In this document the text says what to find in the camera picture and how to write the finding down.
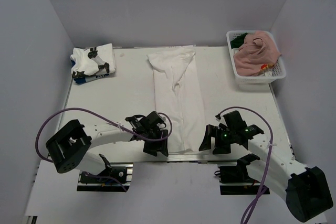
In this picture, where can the dark green t-shirt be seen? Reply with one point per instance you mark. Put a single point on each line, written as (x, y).
(238, 41)

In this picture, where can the white red-print t-shirt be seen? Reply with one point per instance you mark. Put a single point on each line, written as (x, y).
(177, 94)

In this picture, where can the folded white printed t-shirt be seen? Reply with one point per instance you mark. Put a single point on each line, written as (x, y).
(92, 61)

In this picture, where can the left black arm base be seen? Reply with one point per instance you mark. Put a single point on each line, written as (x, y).
(116, 180)

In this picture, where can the folded blue t-shirt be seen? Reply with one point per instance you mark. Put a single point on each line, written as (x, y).
(81, 79)

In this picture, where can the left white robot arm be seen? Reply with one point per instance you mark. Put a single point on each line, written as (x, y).
(69, 148)

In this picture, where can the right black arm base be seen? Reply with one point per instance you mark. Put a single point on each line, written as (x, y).
(233, 183)

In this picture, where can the pink t-shirt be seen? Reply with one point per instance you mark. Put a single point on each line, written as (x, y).
(257, 54)

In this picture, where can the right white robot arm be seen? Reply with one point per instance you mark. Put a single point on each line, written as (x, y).
(304, 190)

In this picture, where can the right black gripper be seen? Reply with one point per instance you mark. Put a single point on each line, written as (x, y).
(214, 131)

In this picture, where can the white plastic basket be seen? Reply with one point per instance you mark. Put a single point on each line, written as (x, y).
(277, 72)

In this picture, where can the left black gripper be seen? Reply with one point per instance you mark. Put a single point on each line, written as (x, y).
(160, 145)

